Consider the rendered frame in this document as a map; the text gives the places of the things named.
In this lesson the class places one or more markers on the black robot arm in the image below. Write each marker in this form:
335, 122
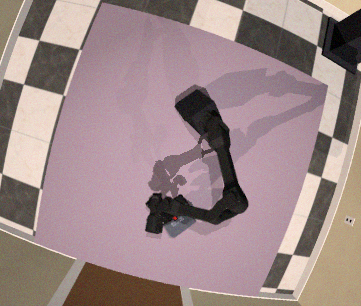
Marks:
233, 199

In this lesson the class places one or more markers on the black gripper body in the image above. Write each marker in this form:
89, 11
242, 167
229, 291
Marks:
181, 199

